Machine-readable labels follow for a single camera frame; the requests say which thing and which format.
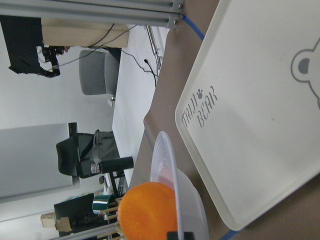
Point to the cardboard box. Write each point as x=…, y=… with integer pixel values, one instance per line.
x=61, y=224

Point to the black office chair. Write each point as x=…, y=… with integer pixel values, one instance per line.
x=77, y=153

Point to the wooden desk panel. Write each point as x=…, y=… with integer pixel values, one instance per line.
x=82, y=33

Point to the grey office chair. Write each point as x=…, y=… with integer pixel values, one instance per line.
x=98, y=73

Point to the white plastic bowl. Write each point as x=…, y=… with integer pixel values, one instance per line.
x=191, y=215

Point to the white bear tray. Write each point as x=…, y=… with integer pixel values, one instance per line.
x=249, y=114

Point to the black monitor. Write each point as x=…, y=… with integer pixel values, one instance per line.
x=22, y=36

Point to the aluminium frame beam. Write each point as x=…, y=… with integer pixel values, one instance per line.
x=159, y=13

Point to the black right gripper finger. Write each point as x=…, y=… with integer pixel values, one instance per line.
x=174, y=235

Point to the orange fruit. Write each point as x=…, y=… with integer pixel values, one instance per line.
x=148, y=212

